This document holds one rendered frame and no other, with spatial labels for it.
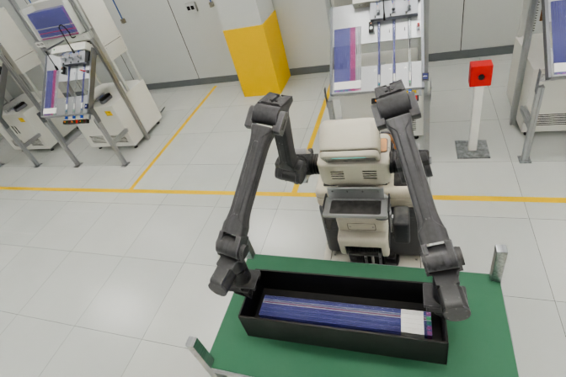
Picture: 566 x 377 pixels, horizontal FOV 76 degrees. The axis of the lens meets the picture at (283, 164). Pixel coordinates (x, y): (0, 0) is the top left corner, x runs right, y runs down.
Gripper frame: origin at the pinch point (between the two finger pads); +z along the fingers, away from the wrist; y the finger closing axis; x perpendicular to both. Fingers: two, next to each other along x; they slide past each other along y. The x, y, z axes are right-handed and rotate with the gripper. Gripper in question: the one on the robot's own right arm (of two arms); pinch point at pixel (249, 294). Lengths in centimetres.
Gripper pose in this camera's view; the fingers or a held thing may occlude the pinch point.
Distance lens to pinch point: 122.1
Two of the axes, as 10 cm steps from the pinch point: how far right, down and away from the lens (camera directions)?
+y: 9.5, -0.1, -3.2
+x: 2.5, -6.2, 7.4
